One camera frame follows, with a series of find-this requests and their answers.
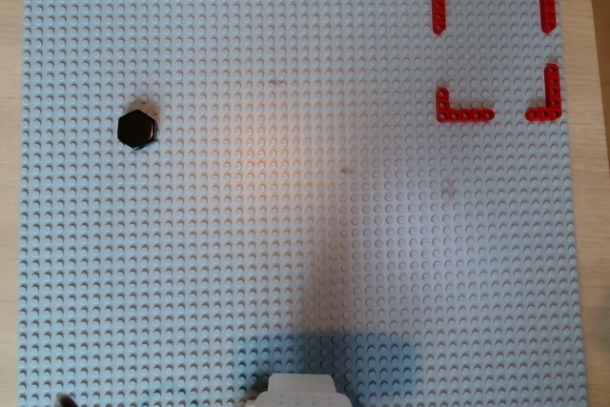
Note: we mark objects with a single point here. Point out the black hexagonal Lego piece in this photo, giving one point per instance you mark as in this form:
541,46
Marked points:
137,129

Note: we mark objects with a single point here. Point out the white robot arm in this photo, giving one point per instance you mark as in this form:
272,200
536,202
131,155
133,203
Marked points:
302,392

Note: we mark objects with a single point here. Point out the grey Lego baseplate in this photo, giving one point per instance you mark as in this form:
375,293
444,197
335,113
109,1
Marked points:
305,216

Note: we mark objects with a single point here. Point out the red L-shaped Lego beam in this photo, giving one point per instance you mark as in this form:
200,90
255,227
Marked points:
548,2
553,102
439,2
460,115

